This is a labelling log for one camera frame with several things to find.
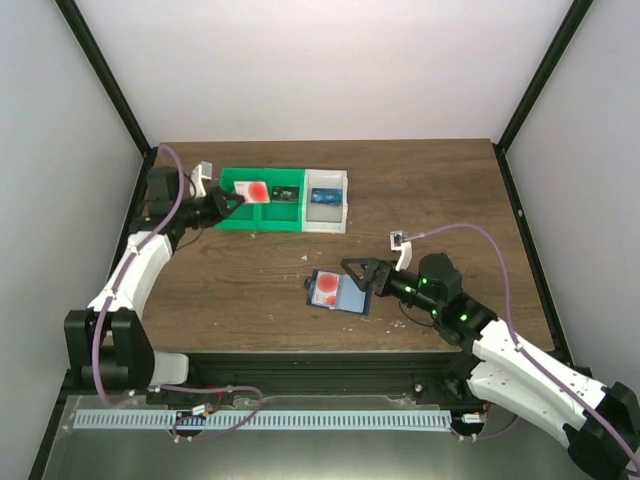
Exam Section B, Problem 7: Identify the navy blue card holder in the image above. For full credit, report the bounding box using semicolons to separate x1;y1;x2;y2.
304;270;371;315

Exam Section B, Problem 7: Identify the red white card carried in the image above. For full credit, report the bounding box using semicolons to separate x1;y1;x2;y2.
234;181;270;204

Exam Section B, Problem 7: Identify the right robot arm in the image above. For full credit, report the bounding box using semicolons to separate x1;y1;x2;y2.
341;253;639;479

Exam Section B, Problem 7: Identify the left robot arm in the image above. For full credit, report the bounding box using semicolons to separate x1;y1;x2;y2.
64;162;244;395

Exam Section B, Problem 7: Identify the red white card in holder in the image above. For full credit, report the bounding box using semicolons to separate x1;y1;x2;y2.
311;271;340;308

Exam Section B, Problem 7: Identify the dark green card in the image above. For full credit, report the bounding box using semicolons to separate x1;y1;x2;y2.
271;186;300;203

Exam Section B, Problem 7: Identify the blue card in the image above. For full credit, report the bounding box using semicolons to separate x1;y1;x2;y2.
310;188;343;207

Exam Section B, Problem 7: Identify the green bin left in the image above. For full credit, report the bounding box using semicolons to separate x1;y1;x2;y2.
219;167;266;231

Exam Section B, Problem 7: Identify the green bin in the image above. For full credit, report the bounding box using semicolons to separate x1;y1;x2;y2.
219;167;266;231
255;168;305;232

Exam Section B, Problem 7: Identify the green bin middle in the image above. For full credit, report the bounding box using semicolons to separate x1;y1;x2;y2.
255;168;305;232

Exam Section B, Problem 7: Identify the white bin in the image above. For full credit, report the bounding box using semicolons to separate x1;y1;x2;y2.
302;169;348;234

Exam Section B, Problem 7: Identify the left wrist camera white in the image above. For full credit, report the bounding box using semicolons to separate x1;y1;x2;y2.
189;161;213;198

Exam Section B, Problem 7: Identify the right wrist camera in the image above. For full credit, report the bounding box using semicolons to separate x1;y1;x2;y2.
389;231;413;271

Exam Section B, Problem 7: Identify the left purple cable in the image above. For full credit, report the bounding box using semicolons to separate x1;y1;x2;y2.
93;144;264;444

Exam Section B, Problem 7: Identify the black aluminium frame rail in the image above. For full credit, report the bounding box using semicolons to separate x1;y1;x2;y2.
64;352;591;401

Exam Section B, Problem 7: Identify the light blue slotted cable duct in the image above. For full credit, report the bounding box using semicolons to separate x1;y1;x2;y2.
73;409;452;432

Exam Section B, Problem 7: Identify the left black frame post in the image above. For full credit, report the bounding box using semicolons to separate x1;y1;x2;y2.
53;0;153;156

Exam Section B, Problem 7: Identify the black frame post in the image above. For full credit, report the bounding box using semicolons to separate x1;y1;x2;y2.
53;0;153;156
497;0;596;151

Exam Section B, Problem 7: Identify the right black frame post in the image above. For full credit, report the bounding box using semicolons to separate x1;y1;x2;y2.
497;0;596;151

